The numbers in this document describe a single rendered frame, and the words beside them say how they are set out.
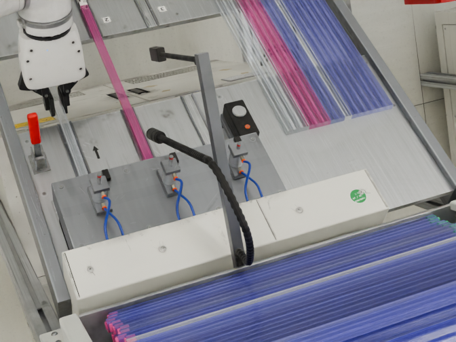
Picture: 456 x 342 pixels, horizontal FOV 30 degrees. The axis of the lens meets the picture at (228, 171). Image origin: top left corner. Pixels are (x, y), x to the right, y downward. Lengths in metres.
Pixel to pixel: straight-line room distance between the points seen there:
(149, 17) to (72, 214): 0.51
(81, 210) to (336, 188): 0.39
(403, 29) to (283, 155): 1.46
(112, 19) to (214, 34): 0.97
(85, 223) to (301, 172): 0.38
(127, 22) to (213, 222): 0.52
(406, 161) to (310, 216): 0.28
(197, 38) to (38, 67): 1.21
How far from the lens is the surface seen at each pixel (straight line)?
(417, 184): 1.47
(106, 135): 1.44
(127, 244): 1.22
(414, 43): 2.88
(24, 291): 1.46
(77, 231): 1.26
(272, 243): 1.25
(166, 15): 1.65
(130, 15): 1.64
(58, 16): 1.34
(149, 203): 1.29
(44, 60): 1.39
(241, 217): 0.99
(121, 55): 2.49
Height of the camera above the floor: 2.43
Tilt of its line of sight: 68 degrees down
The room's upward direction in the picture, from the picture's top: 116 degrees clockwise
